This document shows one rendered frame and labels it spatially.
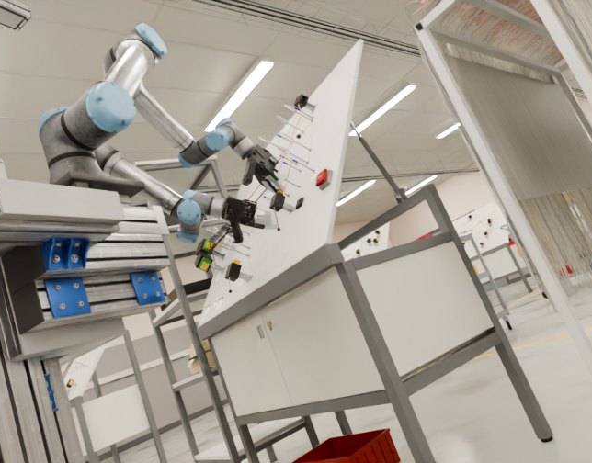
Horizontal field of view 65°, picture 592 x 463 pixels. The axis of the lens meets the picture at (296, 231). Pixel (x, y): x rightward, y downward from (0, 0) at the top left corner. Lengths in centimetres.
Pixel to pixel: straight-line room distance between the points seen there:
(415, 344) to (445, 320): 18
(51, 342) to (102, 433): 341
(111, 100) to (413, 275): 106
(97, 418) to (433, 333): 346
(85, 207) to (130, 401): 372
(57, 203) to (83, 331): 37
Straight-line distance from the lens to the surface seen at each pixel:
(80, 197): 104
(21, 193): 98
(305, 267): 153
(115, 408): 462
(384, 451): 220
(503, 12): 194
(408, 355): 152
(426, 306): 164
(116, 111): 125
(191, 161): 180
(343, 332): 154
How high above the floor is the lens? 62
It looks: 12 degrees up
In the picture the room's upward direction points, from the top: 22 degrees counter-clockwise
